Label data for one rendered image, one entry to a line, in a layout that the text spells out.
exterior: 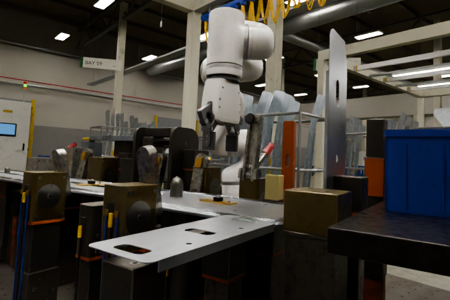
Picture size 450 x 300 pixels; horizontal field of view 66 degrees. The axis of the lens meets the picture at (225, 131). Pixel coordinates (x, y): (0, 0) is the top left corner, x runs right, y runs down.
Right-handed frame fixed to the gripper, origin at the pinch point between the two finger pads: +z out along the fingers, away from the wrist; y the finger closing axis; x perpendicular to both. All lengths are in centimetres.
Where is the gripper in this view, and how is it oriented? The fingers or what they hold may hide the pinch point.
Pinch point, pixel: (220, 146)
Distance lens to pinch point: 78.9
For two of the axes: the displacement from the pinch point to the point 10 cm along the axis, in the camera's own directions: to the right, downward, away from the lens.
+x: 8.3, 0.0, -5.6
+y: -5.6, -0.9, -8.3
